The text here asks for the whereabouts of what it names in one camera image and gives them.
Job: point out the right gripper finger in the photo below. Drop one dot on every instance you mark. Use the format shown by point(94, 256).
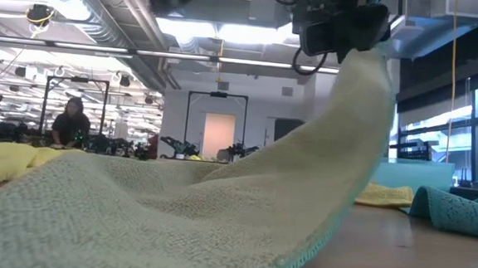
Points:
point(368, 27)
point(324, 38)

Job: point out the pale green teal-edged towel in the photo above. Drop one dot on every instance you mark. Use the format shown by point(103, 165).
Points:
point(175, 221)

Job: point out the plain yellow microfiber towel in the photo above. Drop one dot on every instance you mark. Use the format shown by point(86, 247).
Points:
point(0, 163)

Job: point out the black background robot arm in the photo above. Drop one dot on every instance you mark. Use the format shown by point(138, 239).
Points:
point(178, 146)
point(240, 150)

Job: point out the teal microfiber towel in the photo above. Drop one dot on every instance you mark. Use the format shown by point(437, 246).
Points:
point(454, 213)

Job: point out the long ceiling light bar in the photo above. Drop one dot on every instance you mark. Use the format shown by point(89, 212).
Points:
point(165, 54)

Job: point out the black perforated rack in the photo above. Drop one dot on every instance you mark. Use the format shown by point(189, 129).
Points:
point(416, 152)

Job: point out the pale pink panel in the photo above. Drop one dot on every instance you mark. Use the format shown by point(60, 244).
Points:
point(219, 135)

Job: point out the teal plastic tray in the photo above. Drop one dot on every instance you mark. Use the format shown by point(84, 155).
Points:
point(411, 173)

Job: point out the person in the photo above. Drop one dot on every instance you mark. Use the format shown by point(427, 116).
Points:
point(71, 125)

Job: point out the silver ceiling duct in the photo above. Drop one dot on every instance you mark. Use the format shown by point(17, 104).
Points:
point(92, 21)

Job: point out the black wall screen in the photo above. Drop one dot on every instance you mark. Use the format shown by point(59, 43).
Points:
point(288, 130)

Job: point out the black camera rig frame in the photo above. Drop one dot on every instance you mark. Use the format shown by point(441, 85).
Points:
point(43, 105)
point(188, 114)

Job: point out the black ceiling camera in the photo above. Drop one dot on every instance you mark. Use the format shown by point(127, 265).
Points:
point(39, 14)

